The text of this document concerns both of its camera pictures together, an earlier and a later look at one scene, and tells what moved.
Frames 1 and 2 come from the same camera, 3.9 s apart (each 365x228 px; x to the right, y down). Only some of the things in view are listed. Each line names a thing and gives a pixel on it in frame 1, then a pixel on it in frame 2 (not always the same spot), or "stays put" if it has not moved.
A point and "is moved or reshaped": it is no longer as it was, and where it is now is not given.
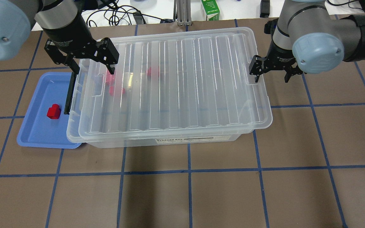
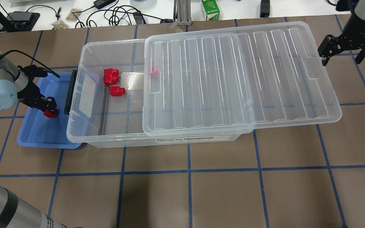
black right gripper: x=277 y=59 to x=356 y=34
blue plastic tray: x=38 y=130 stays put
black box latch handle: x=67 y=103 stays put
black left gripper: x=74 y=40 to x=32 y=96
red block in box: x=114 y=91 stays put
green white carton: x=212 y=9 stays put
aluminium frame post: x=182 y=12 stays put
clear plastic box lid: x=190 y=81 is moved or reshaped
